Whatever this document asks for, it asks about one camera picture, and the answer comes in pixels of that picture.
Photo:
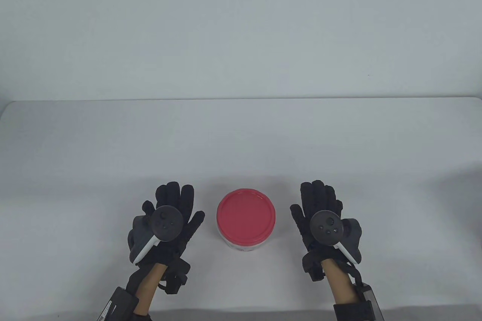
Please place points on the person's right hand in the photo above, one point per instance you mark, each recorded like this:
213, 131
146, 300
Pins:
312, 200

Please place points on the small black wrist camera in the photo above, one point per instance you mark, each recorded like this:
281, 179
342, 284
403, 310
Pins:
312, 264
175, 277

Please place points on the black box with white label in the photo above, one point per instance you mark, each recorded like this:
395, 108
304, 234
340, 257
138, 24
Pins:
116, 306

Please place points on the person's right forearm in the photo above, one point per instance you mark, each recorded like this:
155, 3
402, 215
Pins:
340, 283

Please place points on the large clear printed food container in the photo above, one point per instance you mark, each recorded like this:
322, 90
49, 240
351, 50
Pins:
244, 246

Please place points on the person's left hand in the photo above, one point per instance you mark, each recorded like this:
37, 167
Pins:
184, 223

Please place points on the black and white controller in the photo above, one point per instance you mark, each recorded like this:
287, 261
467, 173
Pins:
327, 227
165, 223

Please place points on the large red container lid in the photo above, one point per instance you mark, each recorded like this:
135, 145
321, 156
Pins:
245, 215

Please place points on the plain black forearm box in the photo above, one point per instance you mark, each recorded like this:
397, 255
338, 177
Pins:
369, 300

